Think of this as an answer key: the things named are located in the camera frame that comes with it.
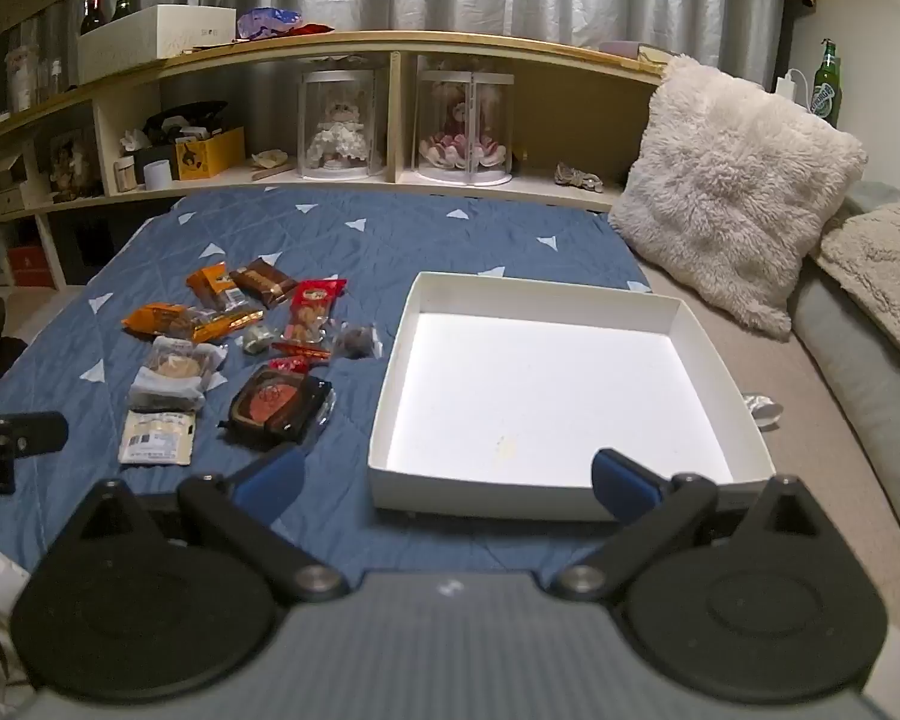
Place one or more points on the fluffy white pillow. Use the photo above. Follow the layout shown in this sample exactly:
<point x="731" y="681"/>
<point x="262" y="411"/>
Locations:
<point x="727" y="195"/>

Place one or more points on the grey seashell ornament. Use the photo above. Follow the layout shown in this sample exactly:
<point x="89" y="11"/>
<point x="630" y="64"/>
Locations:
<point x="579" y="175"/>

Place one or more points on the white shallow cardboard box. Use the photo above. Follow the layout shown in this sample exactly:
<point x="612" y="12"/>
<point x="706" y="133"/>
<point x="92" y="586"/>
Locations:
<point x="540" y="390"/>

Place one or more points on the pale seashell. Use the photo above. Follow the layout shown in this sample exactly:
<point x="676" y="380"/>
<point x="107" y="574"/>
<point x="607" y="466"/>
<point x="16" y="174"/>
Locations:
<point x="271" y="160"/>

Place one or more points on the white lidded box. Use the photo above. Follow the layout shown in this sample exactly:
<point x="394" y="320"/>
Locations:
<point x="150" y="41"/>

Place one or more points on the red box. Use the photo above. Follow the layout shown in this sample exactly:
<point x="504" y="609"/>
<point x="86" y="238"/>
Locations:
<point x="26" y="266"/>

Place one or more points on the white charger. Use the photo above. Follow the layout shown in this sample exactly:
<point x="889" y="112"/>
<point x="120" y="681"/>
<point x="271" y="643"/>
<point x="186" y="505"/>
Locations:
<point x="787" y="84"/>

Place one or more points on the orange snack packet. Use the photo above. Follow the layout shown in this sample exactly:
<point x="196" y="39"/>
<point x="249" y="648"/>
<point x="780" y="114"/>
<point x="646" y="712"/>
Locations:
<point x="211" y="285"/>
<point x="157" y="319"/>

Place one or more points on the brown snack packet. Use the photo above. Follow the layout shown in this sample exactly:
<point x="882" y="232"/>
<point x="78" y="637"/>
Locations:
<point x="264" y="281"/>

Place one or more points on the green labelled beer bottle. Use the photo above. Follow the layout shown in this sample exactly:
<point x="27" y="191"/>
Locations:
<point x="826" y="86"/>

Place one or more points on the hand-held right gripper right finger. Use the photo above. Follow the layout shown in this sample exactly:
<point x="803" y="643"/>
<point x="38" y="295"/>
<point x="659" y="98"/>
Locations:
<point x="622" y="484"/>

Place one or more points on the blue purple plastic bag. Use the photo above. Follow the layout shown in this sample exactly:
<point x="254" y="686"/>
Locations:
<point x="266" y="22"/>

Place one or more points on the red snack packet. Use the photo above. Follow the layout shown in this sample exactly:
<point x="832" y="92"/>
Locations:
<point x="311" y="311"/>

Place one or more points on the beige fleece pillow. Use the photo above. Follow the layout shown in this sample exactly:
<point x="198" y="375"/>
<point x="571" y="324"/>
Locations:
<point x="885" y="270"/>

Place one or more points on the white doll in clear case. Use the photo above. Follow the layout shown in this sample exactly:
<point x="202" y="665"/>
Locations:
<point x="337" y="127"/>

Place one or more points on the small red candy packet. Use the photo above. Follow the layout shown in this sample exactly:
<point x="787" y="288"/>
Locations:
<point x="291" y="366"/>

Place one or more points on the yellow box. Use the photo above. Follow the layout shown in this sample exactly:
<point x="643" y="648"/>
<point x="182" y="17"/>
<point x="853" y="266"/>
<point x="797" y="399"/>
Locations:
<point x="210" y="154"/>

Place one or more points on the red cake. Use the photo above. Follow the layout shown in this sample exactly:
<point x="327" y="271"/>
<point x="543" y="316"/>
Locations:
<point x="274" y="405"/>

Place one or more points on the grey cushion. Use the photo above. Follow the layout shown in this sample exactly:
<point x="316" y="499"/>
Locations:
<point x="855" y="390"/>

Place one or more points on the pink book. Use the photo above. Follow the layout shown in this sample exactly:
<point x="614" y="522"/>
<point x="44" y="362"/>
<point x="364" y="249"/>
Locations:
<point x="630" y="51"/>

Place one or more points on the round pastry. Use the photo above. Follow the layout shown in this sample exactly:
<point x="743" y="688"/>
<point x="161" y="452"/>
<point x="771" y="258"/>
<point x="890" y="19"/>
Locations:
<point x="174" y="371"/>

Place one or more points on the white cup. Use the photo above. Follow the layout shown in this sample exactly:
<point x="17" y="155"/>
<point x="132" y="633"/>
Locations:
<point x="158" y="174"/>

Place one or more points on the wooden shelf unit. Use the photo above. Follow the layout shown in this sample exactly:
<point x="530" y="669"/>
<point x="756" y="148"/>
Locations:
<point x="270" y="56"/>

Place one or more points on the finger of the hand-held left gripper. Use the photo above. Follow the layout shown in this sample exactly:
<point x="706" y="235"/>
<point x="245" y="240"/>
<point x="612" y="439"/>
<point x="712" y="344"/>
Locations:
<point x="30" y="433"/>

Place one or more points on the beige bed sheet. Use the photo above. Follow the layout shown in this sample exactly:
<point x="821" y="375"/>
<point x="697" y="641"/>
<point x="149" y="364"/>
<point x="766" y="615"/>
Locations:
<point x="795" y="390"/>

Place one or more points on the black fabric item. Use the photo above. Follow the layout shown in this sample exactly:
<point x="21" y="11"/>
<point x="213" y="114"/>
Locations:
<point x="184" y="124"/>

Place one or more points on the brown glass bottle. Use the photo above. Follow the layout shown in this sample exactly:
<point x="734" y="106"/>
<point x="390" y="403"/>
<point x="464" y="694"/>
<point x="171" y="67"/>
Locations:
<point x="94" y="11"/>

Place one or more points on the white snack packet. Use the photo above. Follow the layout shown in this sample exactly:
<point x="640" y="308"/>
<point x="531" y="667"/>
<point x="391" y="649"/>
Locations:
<point x="157" y="436"/>

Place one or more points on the glass jar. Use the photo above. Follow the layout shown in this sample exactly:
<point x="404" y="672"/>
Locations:
<point x="24" y="79"/>

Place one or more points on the framed figure picture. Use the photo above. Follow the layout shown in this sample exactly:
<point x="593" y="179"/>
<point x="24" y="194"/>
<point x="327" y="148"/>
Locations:
<point x="73" y="165"/>

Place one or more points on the pink doll in clear case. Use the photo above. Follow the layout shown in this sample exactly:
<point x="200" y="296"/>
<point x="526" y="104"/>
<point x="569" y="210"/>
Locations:
<point x="461" y="127"/>

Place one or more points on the silver foil wrapper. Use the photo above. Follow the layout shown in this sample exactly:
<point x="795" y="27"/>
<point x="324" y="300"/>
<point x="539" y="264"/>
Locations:
<point x="763" y="409"/>

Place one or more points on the green candy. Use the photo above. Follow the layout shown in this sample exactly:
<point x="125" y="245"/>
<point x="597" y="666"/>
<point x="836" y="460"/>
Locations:
<point x="256" y="339"/>

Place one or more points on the dark snack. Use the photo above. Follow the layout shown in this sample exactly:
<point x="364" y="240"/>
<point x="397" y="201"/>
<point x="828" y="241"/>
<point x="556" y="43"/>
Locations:
<point x="356" y="341"/>

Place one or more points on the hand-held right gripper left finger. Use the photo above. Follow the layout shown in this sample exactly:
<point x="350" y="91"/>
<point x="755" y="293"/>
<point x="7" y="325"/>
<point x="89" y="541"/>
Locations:
<point x="270" y="480"/>

